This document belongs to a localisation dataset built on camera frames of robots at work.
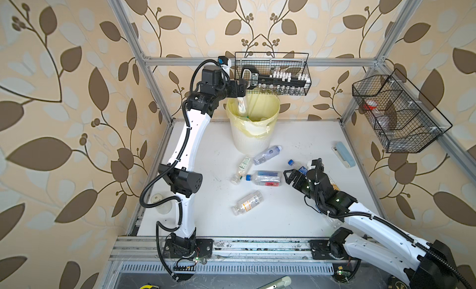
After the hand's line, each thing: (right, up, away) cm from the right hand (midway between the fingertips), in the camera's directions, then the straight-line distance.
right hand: (289, 176), depth 81 cm
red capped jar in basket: (+35, +32, -1) cm, 48 cm away
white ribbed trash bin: (-19, +14, +20) cm, 31 cm away
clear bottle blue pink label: (-9, -3, +12) cm, 16 cm away
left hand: (-25, +42, -7) cm, 49 cm away
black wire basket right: (+43, +24, -9) cm, 50 cm away
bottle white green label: (-22, +33, +3) cm, 39 cm away
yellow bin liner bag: (-11, +30, +26) cm, 41 cm away
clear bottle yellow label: (-19, -12, 0) cm, 22 cm away
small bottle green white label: (-21, +1, +12) cm, 24 cm away
